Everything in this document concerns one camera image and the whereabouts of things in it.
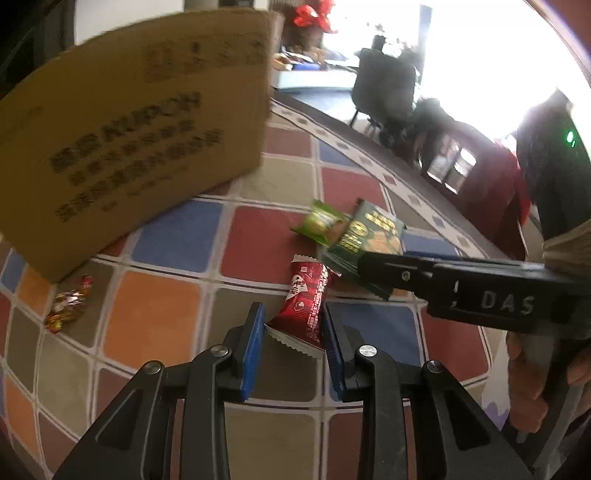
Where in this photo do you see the red kitkat style packet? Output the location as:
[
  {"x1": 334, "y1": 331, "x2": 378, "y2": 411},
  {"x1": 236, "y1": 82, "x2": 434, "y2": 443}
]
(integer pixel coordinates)
[{"x1": 266, "y1": 255, "x2": 341, "y2": 358}]

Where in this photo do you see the dark green cracker packet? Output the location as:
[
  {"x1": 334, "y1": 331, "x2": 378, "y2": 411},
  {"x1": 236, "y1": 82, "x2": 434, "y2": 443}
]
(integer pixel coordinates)
[{"x1": 322, "y1": 199, "x2": 406, "y2": 301}]

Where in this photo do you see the small light green snack packet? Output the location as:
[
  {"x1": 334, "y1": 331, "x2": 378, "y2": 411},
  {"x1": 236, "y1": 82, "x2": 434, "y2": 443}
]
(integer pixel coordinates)
[{"x1": 290, "y1": 199, "x2": 349, "y2": 247}]

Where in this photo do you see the person's right hand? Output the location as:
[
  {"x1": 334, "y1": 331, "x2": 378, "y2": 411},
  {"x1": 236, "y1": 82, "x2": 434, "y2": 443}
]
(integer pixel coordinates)
[{"x1": 506, "y1": 332, "x2": 591, "y2": 433}]

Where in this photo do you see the red wooden chair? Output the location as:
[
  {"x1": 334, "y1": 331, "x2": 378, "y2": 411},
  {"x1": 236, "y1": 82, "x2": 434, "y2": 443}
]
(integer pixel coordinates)
[{"x1": 402, "y1": 99, "x2": 532, "y2": 260}]

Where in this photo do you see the dark grey chair by window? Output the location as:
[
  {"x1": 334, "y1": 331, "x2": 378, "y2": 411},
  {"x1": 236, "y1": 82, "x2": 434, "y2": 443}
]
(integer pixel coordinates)
[{"x1": 349, "y1": 48, "x2": 417, "y2": 139}]

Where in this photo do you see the colourful diamond pattern tablecloth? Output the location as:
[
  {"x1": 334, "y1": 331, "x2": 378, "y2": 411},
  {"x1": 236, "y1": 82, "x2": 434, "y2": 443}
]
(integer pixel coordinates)
[{"x1": 1, "y1": 92, "x2": 505, "y2": 479}]

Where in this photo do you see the gold red wrapped candy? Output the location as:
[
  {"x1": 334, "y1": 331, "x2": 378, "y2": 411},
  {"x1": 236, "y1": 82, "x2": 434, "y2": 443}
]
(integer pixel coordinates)
[{"x1": 44, "y1": 275, "x2": 93, "y2": 334}]

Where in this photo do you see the white tv cabinet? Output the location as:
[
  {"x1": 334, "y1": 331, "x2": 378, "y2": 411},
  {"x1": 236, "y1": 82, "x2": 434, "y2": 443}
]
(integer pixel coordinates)
[{"x1": 270, "y1": 52, "x2": 360, "y2": 91}]

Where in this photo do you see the brown cardboard box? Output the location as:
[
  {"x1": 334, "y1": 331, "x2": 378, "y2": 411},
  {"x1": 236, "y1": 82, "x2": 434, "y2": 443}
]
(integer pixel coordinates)
[{"x1": 1, "y1": 7, "x2": 283, "y2": 282}]

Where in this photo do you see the red bow decoration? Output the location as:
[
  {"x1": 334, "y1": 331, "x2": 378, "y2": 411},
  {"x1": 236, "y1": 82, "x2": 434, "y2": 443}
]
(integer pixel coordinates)
[{"x1": 294, "y1": 0, "x2": 335, "y2": 33}]

